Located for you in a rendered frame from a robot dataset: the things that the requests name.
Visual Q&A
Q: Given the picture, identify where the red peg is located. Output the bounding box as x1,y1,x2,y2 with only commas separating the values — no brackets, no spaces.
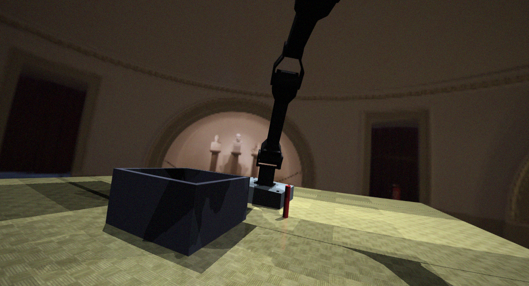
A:
283,185,291,218

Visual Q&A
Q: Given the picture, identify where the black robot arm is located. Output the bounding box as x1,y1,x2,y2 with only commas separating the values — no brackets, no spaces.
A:
254,0,340,187

